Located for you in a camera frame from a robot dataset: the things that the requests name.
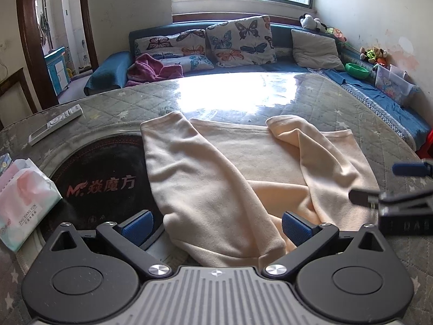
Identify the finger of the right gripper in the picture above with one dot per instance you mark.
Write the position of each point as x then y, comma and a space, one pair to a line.
420, 169
364, 198

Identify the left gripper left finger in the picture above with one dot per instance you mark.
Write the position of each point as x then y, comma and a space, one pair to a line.
125, 239

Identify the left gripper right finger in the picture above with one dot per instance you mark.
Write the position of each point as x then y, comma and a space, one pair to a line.
311, 241

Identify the cream beige sweater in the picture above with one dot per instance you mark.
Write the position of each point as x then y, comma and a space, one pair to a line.
223, 188

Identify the red plastic stool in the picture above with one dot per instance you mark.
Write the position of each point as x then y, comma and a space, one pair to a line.
426, 150

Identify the black round induction cooktop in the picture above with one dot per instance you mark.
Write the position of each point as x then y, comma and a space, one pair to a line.
104, 181

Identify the clear plastic storage box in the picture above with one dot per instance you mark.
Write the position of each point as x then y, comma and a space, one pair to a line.
394, 86

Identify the pink white tissue pack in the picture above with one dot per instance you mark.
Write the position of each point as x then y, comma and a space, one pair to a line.
27, 195

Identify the green plastic bowl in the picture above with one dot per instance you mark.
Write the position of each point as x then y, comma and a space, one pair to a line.
356, 71

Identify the small plush toys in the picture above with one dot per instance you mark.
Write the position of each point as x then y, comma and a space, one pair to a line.
375, 55

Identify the white remote control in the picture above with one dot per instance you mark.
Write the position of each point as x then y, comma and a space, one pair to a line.
55, 124

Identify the grey plain cushion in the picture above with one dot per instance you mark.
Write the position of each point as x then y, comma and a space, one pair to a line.
315, 51

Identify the colourful plush toy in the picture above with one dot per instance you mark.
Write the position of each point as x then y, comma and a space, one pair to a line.
336, 33

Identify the blue corner sofa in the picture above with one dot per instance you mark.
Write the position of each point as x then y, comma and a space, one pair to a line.
409, 125

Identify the magenta crumpled cloth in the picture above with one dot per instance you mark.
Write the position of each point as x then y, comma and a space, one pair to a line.
146, 69

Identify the panda plush toy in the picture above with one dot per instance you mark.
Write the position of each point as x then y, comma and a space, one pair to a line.
308, 22

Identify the blue white small cabinet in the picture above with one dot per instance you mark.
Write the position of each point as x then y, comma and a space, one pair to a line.
57, 70

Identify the right butterfly print pillow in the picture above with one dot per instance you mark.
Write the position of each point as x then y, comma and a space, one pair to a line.
242, 42

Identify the butterfly print pillow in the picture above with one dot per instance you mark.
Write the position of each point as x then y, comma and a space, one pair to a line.
187, 49
242, 42

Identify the left butterfly print pillow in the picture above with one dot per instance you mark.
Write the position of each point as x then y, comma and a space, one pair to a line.
187, 49

